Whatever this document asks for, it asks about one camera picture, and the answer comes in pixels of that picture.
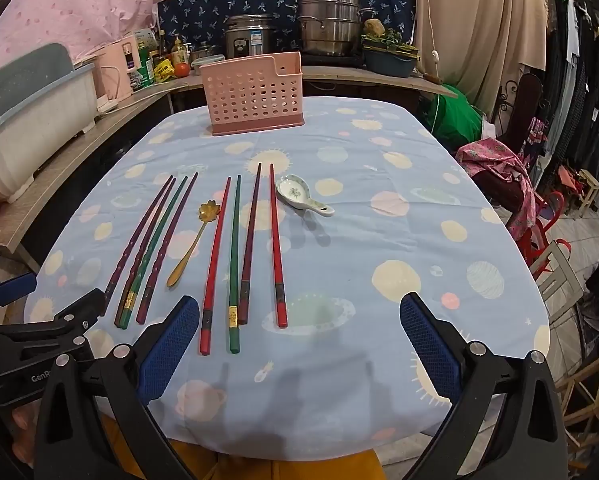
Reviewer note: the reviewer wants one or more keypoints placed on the stainless steel steamer pot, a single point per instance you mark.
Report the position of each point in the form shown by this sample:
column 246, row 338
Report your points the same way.
column 329, row 20

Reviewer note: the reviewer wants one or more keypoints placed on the dark sauce bottle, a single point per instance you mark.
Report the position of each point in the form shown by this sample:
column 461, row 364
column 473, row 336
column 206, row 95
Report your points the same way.
column 163, row 42

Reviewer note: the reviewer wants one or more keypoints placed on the green gold-banded chopstick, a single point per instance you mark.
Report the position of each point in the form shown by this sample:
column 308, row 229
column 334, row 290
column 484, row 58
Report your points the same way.
column 162, row 225
column 236, row 250

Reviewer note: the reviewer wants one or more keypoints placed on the gold flower spoon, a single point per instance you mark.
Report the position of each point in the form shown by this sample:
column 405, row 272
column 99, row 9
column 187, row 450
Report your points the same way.
column 209, row 210

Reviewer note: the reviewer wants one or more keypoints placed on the yellow oil bottle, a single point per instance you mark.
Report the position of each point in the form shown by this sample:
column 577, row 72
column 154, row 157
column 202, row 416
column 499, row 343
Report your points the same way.
column 180, row 51

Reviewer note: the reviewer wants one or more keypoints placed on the person's left hand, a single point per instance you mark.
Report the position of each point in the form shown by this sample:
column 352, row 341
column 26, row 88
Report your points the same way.
column 23, row 430

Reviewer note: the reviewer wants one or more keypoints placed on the pink kitchen appliance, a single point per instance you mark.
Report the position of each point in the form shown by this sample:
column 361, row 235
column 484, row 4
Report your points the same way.
column 111, row 72

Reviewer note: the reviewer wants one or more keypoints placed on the white ceramic soup spoon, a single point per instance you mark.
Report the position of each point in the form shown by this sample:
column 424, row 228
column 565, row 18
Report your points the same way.
column 294, row 191

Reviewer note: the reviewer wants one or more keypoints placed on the dark ornate chair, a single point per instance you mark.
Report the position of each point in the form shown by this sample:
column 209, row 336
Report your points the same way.
column 527, row 105

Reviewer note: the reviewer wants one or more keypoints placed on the steel rice cooker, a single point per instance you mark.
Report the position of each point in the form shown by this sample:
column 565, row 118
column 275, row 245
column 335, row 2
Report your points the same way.
column 249, row 35

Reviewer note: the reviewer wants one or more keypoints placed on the pink floral cloth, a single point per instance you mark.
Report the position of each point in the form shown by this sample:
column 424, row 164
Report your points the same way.
column 509, row 170

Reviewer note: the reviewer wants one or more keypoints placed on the dark blue printed cloth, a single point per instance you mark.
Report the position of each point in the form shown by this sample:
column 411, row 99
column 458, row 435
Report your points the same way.
column 219, row 0

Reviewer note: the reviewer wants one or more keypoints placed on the pink spotted bedsheet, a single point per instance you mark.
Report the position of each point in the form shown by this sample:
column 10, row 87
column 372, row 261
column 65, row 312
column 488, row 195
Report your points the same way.
column 79, row 0

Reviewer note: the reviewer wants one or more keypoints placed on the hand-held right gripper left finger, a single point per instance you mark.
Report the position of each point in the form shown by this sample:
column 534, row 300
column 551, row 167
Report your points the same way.
column 168, row 347

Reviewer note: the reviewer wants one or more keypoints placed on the dark basin with vegetables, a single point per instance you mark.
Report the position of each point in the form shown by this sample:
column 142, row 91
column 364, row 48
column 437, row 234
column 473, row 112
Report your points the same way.
column 387, row 40

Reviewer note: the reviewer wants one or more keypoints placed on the red tomato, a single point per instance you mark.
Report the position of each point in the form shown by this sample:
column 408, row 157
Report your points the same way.
column 182, row 70

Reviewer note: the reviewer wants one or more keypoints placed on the white dish tub grey lid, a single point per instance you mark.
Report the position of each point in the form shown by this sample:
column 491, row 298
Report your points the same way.
column 29, row 125

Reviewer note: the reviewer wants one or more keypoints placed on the blue planet-print tablecloth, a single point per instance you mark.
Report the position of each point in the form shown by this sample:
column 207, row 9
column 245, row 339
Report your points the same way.
column 369, row 240

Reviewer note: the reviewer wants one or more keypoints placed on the person's yellow pants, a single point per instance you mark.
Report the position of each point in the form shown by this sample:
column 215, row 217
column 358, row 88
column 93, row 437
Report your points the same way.
column 259, row 467

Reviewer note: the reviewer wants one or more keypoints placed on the dark red gold-banded chopstick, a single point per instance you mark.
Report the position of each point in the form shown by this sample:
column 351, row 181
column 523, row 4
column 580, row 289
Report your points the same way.
column 142, row 255

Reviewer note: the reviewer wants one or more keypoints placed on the beige curtain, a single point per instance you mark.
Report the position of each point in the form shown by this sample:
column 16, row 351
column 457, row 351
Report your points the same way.
column 479, row 25

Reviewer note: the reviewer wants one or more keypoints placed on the light wooden stool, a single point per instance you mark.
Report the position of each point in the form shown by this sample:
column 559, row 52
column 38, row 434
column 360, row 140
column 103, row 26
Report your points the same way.
column 597, row 390

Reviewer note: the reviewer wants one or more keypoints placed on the blue plastic basin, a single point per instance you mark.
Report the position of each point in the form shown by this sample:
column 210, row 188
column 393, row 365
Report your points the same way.
column 387, row 64

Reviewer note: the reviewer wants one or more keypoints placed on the white power strip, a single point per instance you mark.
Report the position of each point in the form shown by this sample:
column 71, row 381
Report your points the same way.
column 106, row 105

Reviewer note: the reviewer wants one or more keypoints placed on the yellow crumpled packet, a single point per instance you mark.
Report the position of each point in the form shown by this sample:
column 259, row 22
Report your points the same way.
column 163, row 70

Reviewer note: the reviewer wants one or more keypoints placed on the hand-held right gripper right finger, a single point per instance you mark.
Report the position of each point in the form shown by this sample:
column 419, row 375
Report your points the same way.
column 429, row 347

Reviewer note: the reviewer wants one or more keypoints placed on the maroon wavy chopstick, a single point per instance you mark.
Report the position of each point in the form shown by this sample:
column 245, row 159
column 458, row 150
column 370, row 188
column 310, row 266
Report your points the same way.
column 139, row 237
column 172, row 232

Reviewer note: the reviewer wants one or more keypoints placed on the pink perforated utensil basket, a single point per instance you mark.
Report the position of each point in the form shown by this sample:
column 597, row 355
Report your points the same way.
column 249, row 95

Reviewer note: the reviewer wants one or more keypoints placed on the white wooden chair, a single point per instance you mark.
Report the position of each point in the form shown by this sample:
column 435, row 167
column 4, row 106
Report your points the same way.
column 562, row 270

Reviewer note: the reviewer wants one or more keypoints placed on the green plastic bag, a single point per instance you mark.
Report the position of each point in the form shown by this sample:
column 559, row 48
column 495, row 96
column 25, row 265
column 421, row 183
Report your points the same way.
column 454, row 117

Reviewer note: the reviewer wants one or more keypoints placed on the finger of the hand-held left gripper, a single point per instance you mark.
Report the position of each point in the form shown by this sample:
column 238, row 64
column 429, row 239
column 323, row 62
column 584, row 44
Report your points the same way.
column 14, row 291
column 74, row 310

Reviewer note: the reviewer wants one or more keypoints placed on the row of hanging clothes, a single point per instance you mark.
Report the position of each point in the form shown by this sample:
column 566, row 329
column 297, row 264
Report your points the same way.
column 584, row 100

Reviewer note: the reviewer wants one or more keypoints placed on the clear lidded food container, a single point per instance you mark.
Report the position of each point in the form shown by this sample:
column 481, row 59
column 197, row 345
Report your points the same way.
column 207, row 63

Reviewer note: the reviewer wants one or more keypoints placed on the green and white package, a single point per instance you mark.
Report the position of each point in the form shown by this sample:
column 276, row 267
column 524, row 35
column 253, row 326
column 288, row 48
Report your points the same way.
column 144, row 60

